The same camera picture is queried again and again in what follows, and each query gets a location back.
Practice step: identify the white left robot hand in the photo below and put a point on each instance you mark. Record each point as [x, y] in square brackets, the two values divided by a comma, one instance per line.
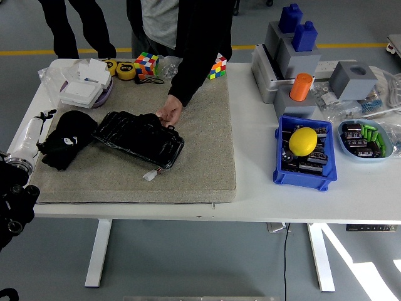
[29, 138]

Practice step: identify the person's hand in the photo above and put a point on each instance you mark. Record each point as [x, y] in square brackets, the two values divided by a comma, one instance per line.
[172, 109]

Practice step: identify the black rag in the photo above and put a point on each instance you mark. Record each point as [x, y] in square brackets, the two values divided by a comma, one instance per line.
[72, 125]

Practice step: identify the black glossy panel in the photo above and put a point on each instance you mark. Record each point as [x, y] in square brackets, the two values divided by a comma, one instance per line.
[138, 138]

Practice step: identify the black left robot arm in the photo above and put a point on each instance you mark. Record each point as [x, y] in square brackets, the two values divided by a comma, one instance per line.
[12, 194]

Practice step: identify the table height control panel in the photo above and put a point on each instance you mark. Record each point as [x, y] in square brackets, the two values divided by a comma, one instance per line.
[369, 228]

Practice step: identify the clear bag of metal parts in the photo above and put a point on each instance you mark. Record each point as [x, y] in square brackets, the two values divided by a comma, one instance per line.
[167, 70]

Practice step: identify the colourful puzzle cube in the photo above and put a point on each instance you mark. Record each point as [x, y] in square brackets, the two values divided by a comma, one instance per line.
[217, 70]
[146, 64]

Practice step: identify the clear plastic bag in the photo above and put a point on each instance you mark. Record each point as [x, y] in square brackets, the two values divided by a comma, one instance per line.
[50, 81]
[395, 138]

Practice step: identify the yellow tape measure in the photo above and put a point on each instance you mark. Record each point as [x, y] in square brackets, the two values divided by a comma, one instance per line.
[125, 70]
[111, 66]

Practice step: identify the grey-brown mat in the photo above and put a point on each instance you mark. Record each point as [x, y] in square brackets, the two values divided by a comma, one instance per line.
[188, 172]

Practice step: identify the flat white box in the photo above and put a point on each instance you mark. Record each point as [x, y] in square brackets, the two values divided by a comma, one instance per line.
[78, 92]

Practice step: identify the purple bowl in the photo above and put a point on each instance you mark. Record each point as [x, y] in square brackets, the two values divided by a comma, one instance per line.
[106, 94]

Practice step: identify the person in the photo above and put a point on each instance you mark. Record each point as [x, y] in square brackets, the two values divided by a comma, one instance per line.
[62, 25]
[200, 31]

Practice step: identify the pile of small white boxes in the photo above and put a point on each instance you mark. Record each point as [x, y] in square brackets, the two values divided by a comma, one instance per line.
[91, 69]

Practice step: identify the grey block holding cylinder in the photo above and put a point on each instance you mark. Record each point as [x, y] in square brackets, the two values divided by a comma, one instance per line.
[294, 108]

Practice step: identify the grey holder block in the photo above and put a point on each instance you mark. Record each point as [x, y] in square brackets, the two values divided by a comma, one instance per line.
[297, 64]
[272, 37]

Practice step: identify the orange cylinder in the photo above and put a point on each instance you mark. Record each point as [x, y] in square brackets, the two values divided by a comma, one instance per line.
[300, 87]

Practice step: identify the white table leg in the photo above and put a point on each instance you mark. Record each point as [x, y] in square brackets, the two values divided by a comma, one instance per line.
[321, 257]
[98, 251]

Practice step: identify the yellow lemon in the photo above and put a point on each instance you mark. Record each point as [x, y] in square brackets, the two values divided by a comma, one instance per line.
[302, 141]

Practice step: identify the blue bottle-shaped block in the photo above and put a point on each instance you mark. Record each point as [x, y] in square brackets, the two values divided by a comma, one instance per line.
[289, 19]
[305, 37]

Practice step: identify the blue plastic bin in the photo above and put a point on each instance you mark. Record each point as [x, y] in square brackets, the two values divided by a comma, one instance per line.
[300, 185]

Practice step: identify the clear bag of small parts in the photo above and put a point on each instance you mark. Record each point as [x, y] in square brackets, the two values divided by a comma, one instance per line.
[344, 113]
[324, 97]

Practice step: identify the grey box under table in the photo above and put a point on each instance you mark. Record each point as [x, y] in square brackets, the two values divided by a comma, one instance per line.
[275, 227]

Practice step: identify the white power strip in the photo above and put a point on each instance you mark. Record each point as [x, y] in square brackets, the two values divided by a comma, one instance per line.
[326, 67]

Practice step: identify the grey block with round hole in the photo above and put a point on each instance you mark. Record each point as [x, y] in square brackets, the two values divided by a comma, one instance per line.
[347, 84]

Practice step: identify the green battery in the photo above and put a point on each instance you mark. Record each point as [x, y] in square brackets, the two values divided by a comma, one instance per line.
[374, 136]
[364, 130]
[381, 140]
[370, 133]

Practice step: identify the bag of blue resistors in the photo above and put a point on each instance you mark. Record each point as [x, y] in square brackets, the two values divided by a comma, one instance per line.
[371, 103]

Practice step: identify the light blue bowl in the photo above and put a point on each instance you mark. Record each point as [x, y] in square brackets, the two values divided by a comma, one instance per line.
[388, 147]

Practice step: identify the light grey enclosure box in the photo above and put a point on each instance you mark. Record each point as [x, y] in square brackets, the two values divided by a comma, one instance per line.
[261, 78]

